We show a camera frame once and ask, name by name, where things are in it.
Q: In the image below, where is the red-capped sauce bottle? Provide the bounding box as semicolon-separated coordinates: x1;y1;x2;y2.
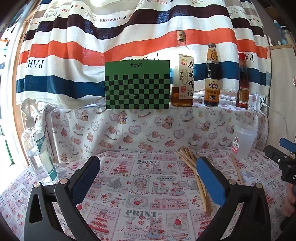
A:
235;53;250;109

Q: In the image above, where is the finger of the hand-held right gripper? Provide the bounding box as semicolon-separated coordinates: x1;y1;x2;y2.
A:
264;145;289;167
279;138;296;154

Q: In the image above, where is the printed tablecloth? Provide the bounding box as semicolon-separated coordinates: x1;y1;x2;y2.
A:
0;148;292;241

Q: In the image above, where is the single wooden chopstick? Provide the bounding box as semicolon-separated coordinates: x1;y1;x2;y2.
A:
230;153;244;185

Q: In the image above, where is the cooking wine bottle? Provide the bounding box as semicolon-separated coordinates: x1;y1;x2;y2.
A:
171;31;195;107

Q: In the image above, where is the white power strip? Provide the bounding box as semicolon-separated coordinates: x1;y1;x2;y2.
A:
255;94;266;109

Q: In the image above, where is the pile of wooden chopsticks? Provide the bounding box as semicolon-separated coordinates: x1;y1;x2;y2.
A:
174;146;213;217

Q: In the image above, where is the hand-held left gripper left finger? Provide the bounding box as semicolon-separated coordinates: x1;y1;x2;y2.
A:
24;155;102;241

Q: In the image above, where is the person's right hand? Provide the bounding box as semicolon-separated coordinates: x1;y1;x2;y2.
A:
284;183;296;218

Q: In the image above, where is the striped curtain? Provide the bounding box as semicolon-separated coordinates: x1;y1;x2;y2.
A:
15;0;269;109

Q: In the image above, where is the bear print cloth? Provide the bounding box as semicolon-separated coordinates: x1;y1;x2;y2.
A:
44;91;270;164

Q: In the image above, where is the pale wooden board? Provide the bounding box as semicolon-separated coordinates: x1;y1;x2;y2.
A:
268;44;296;149

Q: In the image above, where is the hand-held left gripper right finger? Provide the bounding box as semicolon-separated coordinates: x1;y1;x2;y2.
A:
196;156;271;241

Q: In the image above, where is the green checkered box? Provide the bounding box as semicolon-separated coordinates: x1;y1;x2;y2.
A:
105;60;171;110

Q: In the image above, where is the translucent plastic cup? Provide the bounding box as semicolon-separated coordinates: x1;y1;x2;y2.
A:
231;124;258;159

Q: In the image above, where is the dark oyster sauce bottle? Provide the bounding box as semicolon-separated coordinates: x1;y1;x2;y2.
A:
203;43;221;107

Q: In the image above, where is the clear plastic bottle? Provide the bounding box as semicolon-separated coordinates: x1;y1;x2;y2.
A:
281;25;292;45

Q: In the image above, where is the clear spray bottle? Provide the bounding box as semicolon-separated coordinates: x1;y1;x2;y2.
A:
21;98;59;185

